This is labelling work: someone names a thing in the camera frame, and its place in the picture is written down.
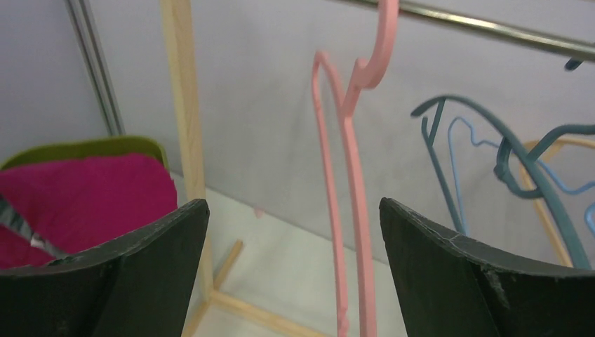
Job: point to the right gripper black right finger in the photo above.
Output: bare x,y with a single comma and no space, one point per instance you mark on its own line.
449,284

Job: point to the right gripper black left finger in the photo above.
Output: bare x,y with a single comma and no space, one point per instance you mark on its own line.
138,284

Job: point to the magenta skirt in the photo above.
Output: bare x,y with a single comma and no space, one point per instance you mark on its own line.
77,204

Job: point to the beige wooden hanger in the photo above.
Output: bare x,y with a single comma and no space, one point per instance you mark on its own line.
547,223

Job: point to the grey-blue plastic hanger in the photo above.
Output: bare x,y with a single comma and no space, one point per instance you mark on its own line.
515,166

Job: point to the light blue hanger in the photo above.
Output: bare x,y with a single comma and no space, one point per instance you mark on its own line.
457,167

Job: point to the pink hanger hook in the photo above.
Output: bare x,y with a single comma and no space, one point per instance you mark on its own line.
366,74

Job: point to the olive green plastic basket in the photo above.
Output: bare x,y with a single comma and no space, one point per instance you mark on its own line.
101,147

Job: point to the wooden clothes rack frame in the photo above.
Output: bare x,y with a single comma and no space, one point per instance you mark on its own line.
178,31

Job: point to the steel hanging rail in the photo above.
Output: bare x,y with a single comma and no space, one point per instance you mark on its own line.
541,41

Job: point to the grey wall conduit strip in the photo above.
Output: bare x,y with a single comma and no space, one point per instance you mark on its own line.
88,39

